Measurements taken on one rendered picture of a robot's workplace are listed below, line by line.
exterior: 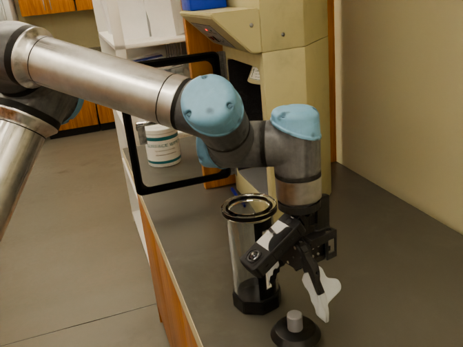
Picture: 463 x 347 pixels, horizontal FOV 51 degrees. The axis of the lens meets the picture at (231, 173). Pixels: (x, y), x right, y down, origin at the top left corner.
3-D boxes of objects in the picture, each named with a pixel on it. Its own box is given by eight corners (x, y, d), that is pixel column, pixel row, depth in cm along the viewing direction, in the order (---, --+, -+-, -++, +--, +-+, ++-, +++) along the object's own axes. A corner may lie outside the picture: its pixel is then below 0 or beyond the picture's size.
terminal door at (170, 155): (231, 177, 155) (218, 50, 141) (136, 197, 148) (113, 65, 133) (230, 176, 156) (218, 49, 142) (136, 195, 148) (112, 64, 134)
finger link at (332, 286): (357, 309, 80) (333, 257, 82) (331, 324, 77) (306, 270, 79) (346, 310, 83) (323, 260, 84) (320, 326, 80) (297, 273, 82)
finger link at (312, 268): (330, 290, 78) (307, 240, 79) (323, 295, 77) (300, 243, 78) (314, 294, 82) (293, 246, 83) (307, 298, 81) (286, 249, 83)
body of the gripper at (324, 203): (338, 259, 84) (337, 196, 79) (300, 278, 79) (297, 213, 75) (308, 243, 90) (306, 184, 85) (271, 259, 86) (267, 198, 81)
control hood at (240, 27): (221, 42, 142) (218, 6, 138) (262, 52, 113) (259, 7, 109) (183, 47, 139) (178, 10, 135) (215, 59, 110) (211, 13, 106)
